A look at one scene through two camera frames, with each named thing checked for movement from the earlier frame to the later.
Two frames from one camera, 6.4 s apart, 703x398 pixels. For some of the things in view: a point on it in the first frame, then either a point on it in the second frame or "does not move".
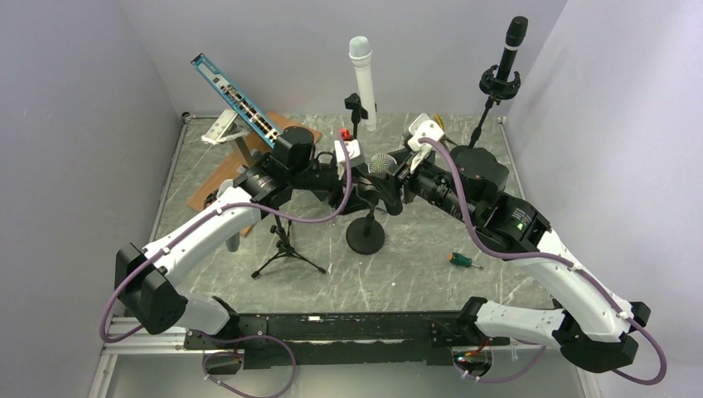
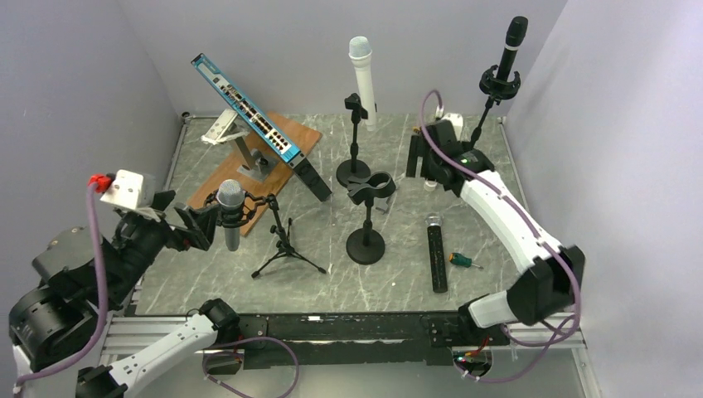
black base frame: x=357 y=339 does not move
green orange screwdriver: x=465 y=262 does not move
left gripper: x=355 y=201 to x=201 y=224
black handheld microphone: x=380 y=166 to x=437 y=252
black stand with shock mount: x=495 y=90 does not move
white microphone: x=360 y=51 does not move
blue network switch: x=236 y=100 does not move
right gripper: x=401 y=170 to x=418 y=149
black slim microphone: x=516 y=32 does not move
